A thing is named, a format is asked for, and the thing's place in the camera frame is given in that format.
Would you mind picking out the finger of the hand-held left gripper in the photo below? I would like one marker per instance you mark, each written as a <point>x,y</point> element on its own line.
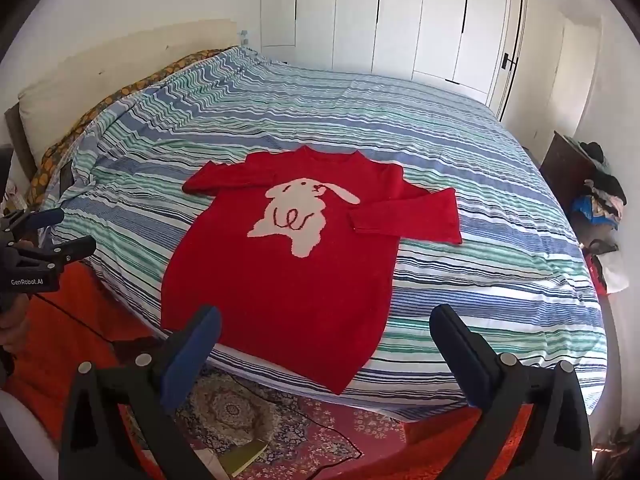
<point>47,216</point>
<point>75,249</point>

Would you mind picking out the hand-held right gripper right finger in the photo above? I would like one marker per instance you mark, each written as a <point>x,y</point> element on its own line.
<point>460,355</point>

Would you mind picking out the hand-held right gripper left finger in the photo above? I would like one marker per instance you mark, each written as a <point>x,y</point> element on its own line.
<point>192,355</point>

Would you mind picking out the red sweater with white rabbit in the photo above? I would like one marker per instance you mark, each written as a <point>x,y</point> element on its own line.
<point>280,285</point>

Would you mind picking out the pile of clothes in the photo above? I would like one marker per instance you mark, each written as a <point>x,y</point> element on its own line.
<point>600,200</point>

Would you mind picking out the person's left hand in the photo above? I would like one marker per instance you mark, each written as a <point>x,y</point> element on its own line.
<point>10,322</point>

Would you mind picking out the orange bed cover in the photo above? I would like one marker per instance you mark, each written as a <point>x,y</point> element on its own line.
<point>65,360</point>

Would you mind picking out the yellow-green book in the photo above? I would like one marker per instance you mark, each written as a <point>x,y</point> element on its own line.
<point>245,457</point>

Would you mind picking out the beige headboard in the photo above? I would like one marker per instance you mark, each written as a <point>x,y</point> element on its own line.
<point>75,80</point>

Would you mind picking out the patterned rug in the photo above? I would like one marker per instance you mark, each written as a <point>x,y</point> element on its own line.
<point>320,430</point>

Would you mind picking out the blue green striped duvet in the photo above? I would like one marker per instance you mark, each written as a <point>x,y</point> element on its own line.
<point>450,160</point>

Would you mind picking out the dark wooden cabinet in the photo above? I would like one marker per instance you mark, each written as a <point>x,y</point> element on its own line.
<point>562,170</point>

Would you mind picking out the white door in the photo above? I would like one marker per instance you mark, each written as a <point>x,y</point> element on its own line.
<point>537,60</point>

